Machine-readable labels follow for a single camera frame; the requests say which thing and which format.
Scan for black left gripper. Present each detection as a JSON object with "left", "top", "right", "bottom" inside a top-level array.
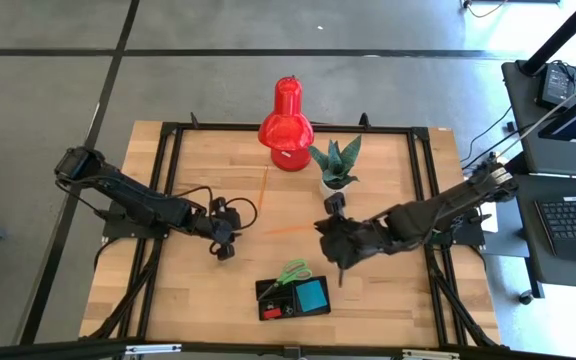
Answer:
[{"left": 195, "top": 211, "right": 244, "bottom": 263}]

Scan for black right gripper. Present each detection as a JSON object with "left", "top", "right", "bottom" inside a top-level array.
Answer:
[{"left": 313, "top": 218, "right": 387, "bottom": 272}]

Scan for orange pencil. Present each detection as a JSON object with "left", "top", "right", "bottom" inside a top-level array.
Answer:
[
  {"left": 264, "top": 225, "right": 316, "bottom": 236},
  {"left": 257, "top": 166, "right": 270, "bottom": 212}
]

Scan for green-handled scissors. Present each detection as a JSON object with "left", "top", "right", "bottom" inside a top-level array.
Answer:
[{"left": 256, "top": 257, "right": 314, "bottom": 302}]

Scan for teal sticky note pad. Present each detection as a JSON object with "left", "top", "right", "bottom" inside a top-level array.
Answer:
[{"left": 295, "top": 279, "right": 330, "bottom": 314}]

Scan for black mesh desk organizer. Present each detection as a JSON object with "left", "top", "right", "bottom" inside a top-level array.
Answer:
[{"left": 254, "top": 273, "right": 333, "bottom": 322}]

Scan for snake plant in white pot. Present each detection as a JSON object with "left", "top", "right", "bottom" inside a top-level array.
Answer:
[{"left": 308, "top": 133, "right": 364, "bottom": 200}]

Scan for red desk lamp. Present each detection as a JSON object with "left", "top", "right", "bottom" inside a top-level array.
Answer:
[{"left": 257, "top": 74, "right": 316, "bottom": 173}]

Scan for white paper sheet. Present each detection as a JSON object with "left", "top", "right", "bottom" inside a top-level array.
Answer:
[{"left": 480, "top": 198, "right": 500, "bottom": 234}]

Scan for black computer cart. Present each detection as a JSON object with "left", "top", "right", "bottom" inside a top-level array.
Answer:
[{"left": 470, "top": 58, "right": 576, "bottom": 292}]

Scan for black laptop keyboard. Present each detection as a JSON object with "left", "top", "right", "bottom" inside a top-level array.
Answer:
[{"left": 534, "top": 193, "right": 576, "bottom": 265}]

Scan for black power adapter box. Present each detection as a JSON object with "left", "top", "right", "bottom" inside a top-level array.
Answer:
[{"left": 536, "top": 62, "right": 576, "bottom": 110}]

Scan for black upright pole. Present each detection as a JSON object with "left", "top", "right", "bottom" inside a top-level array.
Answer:
[{"left": 517, "top": 0, "right": 576, "bottom": 77}]

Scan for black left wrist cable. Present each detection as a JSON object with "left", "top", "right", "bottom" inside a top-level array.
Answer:
[{"left": 173, "top": 185, "right": 260, "bottom": 232}]

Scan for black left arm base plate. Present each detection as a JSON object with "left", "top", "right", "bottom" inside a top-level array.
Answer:
[{"left": 101, "top": 199, "right": 173, "bottom": 240}]

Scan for black aluminium table frame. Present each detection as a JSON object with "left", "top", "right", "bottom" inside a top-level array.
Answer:
[{"left": 81, "top": 112, "right": 507, "bottom": 351}]

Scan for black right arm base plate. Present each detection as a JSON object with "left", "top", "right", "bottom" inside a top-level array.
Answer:
[{"left": 425, "top": 227, "right": 486, "bottom": 247}]

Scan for black camera rig beam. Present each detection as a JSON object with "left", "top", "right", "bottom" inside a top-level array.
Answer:
[{"left": 0, "top": 337, "right": 576, "bottom": 360}]

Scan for black floor cables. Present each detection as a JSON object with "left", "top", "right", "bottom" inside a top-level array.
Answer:
[{"left": 460, "top": 104, "right": 517, "bottom": 174}]

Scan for yellow floor cable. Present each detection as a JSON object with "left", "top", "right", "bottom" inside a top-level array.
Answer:
[{"left": 461, "top": 0, "right": 512, "bottom": 20}]

